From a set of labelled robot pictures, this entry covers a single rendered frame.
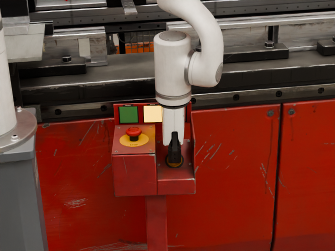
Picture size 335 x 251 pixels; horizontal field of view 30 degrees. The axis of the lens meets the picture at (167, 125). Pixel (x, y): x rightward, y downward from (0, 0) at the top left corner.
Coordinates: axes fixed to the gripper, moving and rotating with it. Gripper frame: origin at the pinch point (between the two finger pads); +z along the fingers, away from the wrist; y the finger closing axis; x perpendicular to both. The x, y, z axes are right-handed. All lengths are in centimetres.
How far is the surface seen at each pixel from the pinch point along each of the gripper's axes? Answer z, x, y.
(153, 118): -5.1, -5.1, -9.4
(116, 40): 101, -36, -312
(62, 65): -14.5, -29.0, -22.8
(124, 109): -7.9, -12.3, -9.6
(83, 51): 99, -58, -289
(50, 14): -17, -36, -54
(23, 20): -25, -39, -31
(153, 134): -3.7, -5.1, -3.9
